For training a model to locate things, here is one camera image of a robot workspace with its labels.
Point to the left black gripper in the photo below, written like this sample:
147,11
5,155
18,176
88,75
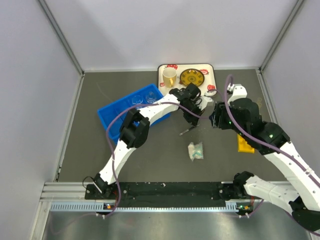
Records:
193,118

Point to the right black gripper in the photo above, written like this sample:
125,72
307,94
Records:
217,117

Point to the round glass flask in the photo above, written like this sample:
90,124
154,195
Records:
151,97

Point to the plastic bag with gloves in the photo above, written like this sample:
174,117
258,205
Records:
196,151

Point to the clear glass beaker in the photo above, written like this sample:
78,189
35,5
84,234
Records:
137,101

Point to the blue plastic compartment bin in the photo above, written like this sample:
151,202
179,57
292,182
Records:
109,112

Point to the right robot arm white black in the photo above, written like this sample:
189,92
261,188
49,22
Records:
302,202

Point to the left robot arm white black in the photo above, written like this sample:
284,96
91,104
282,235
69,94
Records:
134,130

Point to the yellow black patterned plate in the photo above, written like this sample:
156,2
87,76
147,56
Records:
193,76

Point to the strawberry pattern white tray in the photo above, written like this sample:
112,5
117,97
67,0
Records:
206,68

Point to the yellow ceramic mug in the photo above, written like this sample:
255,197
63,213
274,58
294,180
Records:
169,76

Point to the yellow test tube rack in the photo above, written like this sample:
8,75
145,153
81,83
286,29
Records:
243,146

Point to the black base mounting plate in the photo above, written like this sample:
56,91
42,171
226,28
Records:
169,194

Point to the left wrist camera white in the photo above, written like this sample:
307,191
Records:
205,100

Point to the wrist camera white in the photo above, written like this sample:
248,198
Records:
237,91
205,100

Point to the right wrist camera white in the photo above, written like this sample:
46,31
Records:
237,91

